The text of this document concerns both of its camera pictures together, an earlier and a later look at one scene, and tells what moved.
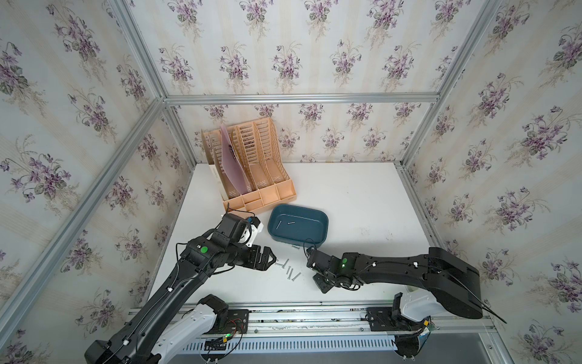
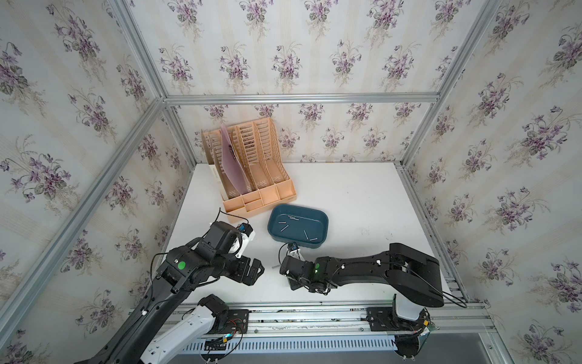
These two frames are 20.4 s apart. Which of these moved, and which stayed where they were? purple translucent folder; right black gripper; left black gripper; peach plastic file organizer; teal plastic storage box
Moved: right black gripper; left black gripper
Stayed: peach plastic file organizer; teal plastic storage box; purple translucent folder
